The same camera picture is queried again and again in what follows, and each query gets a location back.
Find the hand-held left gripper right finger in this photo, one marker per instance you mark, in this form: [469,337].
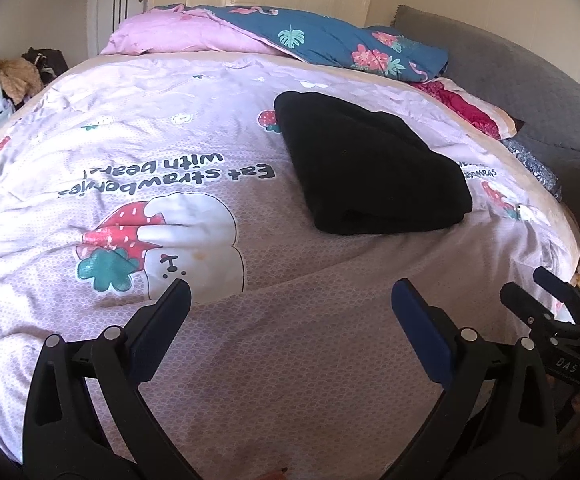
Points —
[420,325]

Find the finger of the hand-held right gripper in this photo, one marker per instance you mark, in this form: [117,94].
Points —
[525,305]
[557,285]

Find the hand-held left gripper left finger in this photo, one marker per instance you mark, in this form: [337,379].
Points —
[162,320]

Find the black long-sleeved shirt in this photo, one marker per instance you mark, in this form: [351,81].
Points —
[370,170]

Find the beige clothes pile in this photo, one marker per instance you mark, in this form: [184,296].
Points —
[17,80]

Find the pink strawberry print blanket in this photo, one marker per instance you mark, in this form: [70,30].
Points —
[195,210]

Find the blue patterned pillow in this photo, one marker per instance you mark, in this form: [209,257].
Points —
[532,170]

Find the red floral pillow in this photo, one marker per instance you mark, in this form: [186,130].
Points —
[470,110]

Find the grey padded headboard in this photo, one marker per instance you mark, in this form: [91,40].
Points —
[535,85]

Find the cream door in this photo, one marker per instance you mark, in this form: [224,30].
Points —
[120,20]

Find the pink and teal floral duvet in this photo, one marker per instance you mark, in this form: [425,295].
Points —
[290,35]

